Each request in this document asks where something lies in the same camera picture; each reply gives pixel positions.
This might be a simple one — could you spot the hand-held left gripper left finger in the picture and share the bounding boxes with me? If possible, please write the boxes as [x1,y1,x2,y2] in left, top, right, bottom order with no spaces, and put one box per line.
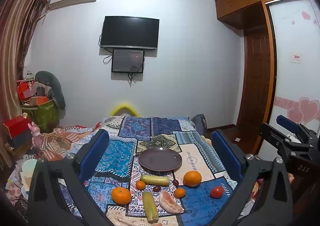
[27,129,118,226]

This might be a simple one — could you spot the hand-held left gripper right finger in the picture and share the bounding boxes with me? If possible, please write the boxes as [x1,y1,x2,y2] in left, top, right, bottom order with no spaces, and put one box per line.
[211,129,294,226]

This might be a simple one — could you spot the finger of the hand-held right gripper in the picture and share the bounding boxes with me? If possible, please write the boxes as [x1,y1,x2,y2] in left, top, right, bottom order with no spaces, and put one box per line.
[259,123,310,158]
[276,114,316,137]

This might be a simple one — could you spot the red tomato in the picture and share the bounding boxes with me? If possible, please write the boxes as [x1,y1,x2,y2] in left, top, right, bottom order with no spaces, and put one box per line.
[210,185,224,199]

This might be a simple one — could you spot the large orange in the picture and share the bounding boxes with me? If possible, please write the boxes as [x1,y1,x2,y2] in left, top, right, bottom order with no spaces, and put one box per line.
[183,170,202,188]

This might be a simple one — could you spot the medium orange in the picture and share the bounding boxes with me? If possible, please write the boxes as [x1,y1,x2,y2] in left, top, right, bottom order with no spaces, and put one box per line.
[111,187,132,205]

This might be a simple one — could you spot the dark brown round plate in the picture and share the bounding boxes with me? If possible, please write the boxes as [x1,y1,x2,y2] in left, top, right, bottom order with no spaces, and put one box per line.
[138,148,183,173]

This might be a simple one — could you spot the smooth yellow-green sugarcane piece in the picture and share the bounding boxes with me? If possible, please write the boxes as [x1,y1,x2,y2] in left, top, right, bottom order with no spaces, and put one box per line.
[140,174,170,186]

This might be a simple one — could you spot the peeled pomelo segment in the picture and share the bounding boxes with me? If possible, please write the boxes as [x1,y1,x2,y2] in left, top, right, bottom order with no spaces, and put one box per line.
[159,190,184,214]

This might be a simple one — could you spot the striped green sugarcane piece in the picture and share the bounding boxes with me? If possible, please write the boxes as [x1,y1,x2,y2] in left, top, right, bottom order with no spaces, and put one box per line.
[142,192,159,224]

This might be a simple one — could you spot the orange floral bedsheet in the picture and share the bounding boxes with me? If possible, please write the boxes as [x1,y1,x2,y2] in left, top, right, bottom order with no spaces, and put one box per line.
[41,125,102,163]

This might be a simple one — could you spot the blue patchwork blanket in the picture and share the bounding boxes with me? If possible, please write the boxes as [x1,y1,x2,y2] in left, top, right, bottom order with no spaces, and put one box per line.
[59,115,252,226]

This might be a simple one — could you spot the white wardrobe door pink hearts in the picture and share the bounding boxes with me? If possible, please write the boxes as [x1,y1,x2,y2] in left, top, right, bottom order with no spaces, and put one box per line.
[257,0,320,158]

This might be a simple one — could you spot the yellow plush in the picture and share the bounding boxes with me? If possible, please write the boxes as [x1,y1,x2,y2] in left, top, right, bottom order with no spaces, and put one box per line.
[109,103,141,118]

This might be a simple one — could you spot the brown wooden door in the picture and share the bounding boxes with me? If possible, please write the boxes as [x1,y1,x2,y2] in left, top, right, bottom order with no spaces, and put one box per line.
[236,29,273,130]

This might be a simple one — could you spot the pink toy rabbit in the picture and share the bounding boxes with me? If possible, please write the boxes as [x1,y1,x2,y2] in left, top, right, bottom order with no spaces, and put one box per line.
[30,121,44,147]

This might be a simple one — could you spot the green cardboard box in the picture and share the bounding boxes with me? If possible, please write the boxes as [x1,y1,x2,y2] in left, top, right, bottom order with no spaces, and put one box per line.
[22,99,60,132]

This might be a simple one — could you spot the pale green bowl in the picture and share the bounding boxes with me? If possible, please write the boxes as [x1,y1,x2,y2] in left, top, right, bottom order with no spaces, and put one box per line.
[20,158,46,201]

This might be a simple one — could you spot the grey cushion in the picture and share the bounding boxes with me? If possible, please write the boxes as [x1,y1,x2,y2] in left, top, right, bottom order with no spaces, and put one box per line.
[34,71,66,111]

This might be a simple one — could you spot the orange box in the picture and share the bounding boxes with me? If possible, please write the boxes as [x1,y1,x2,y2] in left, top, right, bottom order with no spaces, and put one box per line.
[29,95,50,107]

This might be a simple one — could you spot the red flat box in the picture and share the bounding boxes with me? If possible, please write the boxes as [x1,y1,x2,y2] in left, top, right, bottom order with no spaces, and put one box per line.
[3,115,35,139]

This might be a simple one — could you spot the red plastic items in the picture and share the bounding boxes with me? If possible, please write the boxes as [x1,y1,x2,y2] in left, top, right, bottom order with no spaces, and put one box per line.
[16,79,38,102]

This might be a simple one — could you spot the wooden overhead cabinet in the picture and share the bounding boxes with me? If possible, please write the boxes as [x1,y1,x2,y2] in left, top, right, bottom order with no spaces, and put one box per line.
[215,0,311,30]

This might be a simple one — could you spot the brown striped curtain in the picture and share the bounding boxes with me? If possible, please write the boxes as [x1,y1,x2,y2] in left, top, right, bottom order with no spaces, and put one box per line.
[0,0,52,128]

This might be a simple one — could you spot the small black wall monitor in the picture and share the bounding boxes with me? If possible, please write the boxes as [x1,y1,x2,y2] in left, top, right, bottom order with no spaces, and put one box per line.
[111,49,145,73]

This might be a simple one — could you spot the black wall television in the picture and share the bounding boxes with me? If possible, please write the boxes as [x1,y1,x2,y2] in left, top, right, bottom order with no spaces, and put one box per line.
[100,16,160,50]

